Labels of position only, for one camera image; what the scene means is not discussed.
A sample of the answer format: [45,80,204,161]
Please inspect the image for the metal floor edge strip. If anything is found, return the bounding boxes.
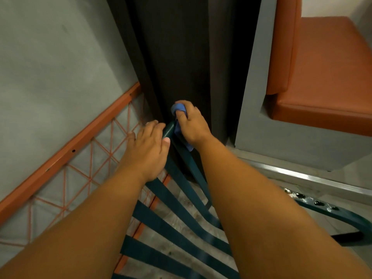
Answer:
[229,151,372,198]

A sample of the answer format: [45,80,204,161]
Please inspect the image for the person's right hand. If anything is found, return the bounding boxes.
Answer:
[174,100,214,150]

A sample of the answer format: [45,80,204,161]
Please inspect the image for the person's left hand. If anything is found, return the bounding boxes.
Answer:
[117,120,171,183]

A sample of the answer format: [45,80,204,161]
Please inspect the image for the orange lattice wall panel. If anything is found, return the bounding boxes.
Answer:
[0,82,172,275]

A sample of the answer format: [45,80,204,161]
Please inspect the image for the orange cushioned bench grey base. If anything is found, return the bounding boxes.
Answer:
[234,0,372,172]

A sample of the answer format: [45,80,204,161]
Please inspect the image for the blue cleaning cloth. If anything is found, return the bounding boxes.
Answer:
[170,103,194,152]

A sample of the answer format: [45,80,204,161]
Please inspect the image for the person's right forearm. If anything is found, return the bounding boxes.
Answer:
[196,135,372,279]

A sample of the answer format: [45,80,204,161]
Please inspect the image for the dark planter box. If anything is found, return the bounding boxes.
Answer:
[105,0,262,181]

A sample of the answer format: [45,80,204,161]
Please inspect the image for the dark green metal chair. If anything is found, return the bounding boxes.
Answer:
[112,119,372,279]

